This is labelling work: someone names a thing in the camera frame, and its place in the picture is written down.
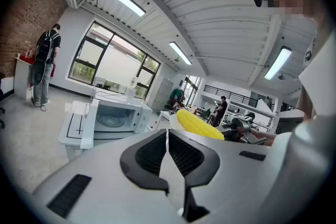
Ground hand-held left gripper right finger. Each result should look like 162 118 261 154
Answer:
168 128 221 223

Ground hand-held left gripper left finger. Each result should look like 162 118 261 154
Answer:
120 128 170 196

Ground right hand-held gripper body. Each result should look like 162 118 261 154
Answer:
215 112 267 145

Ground yellow object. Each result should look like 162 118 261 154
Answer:
176 109 225 141

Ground white machine enclosure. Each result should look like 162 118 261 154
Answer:
80 98 153 150

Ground person's right forearm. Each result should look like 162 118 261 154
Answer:
250 129 279 147

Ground glass microwave turntable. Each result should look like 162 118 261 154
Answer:
96 113 126 129

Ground black railing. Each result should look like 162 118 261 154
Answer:
203 84 258 108

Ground small white table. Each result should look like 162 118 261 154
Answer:
156 110 179 129

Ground grey lockers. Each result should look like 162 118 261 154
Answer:
152 77 175 113

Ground white table with black outline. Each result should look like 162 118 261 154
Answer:
58 99 158 162

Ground person's light t-shirt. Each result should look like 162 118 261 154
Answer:
298 31 336 120

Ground large black-framed window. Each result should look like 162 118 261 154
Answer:
67 20 161 100

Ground white cabinet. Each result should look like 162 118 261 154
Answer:
13 56 35 100

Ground black office chair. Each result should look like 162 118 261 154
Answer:
0 72 6 130

